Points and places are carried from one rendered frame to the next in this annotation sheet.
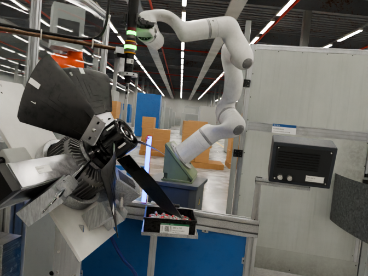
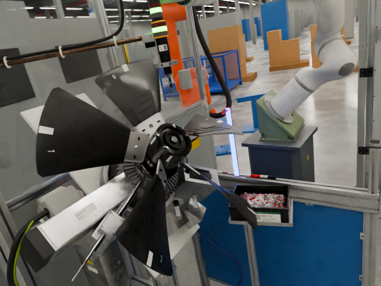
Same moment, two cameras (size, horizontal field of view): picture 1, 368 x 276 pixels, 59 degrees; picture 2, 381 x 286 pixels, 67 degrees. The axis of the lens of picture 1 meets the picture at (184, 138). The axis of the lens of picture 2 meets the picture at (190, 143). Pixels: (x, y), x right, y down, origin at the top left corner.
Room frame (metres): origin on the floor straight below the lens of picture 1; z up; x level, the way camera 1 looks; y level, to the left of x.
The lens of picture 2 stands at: (0.40, -0.20, 1.49)
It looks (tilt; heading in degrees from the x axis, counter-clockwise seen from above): 20 degrees down; 26
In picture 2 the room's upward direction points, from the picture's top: 11 degrees counter-clockwise
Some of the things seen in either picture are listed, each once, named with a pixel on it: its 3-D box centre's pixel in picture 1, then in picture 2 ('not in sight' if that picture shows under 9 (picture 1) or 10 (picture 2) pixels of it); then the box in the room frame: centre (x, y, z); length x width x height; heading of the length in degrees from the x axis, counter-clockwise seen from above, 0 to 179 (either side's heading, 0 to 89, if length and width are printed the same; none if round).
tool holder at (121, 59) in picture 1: (126, 62); (160, 49); (1.20, 0.24, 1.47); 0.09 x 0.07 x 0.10; 114
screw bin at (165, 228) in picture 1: (169, 220); (260, 203); (1.37, 0.03, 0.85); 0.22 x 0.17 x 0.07; 94
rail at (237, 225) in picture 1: (163, 213); (259, 185); (1.54, 0.06, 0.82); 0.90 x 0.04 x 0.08; 79
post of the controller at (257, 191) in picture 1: (257, 198); (373, 167); (1.46, -0.36, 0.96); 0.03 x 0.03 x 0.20; 79
